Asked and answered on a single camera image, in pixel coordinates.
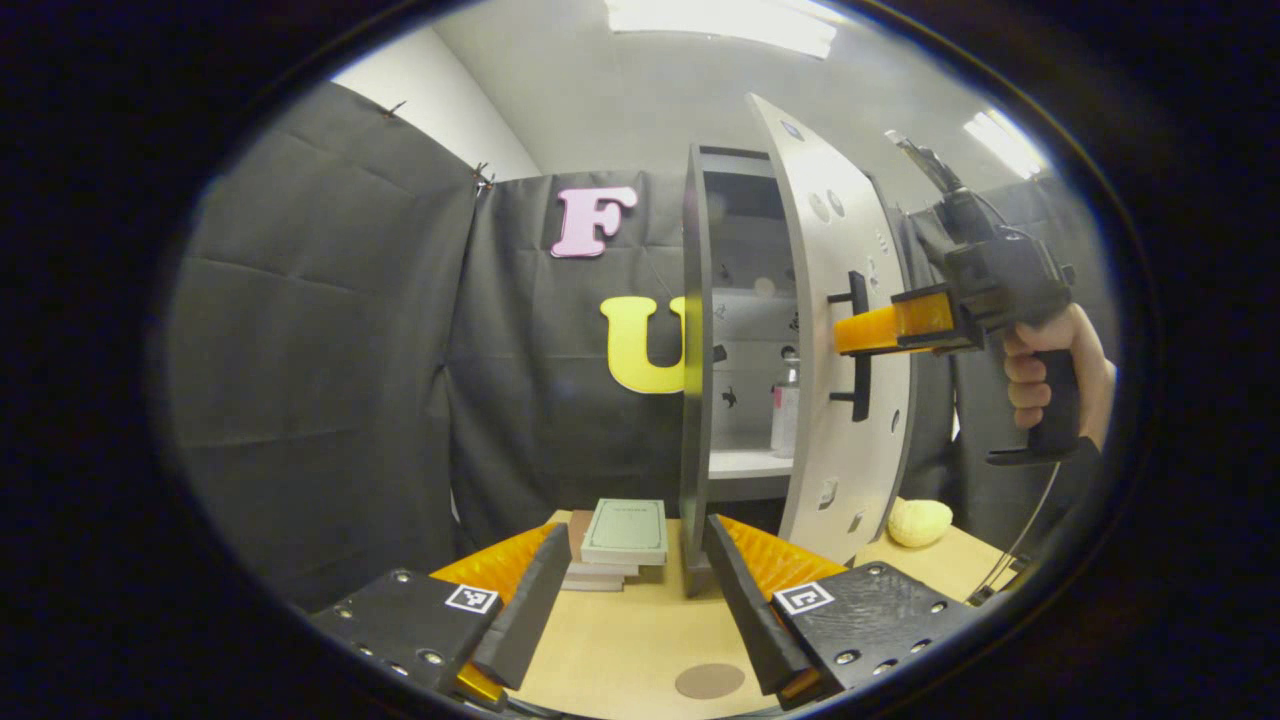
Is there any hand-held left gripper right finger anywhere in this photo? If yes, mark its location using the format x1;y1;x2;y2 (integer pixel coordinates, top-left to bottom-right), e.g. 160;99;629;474
703;513;986;711

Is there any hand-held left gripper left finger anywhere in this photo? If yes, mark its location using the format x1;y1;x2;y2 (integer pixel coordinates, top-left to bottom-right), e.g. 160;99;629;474
308;520;573;713

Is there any black door handle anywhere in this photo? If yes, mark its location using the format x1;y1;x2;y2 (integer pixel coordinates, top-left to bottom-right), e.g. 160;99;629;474
827;270;872;422

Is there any round brown coaster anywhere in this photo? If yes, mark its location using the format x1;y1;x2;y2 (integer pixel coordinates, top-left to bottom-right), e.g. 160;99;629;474
675;663;747;701

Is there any clear plastic bottle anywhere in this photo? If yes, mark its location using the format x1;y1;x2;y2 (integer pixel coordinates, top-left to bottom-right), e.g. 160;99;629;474
769;349;802;460

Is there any dark grey cabinet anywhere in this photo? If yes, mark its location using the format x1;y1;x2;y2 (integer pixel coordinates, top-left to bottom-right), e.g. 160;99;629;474
680;143;917;599

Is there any narrow ceiling light panel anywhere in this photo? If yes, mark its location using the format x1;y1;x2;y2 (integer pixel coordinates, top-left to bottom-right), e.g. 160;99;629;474
963;108;1047;181

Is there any pale yellow textured ball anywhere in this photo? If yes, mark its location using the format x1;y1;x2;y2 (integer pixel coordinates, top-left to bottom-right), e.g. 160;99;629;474
887;498;955;549

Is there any black backdrop cloth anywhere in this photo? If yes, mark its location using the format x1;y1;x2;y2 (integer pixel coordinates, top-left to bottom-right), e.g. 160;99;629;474
160;80;1121;611

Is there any large ceiling light panel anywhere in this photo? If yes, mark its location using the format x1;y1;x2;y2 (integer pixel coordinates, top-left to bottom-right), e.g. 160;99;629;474
605;0;839;59

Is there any thin grey cable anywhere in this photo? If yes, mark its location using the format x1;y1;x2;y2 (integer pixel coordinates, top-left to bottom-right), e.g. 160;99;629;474
965;465;1062;607

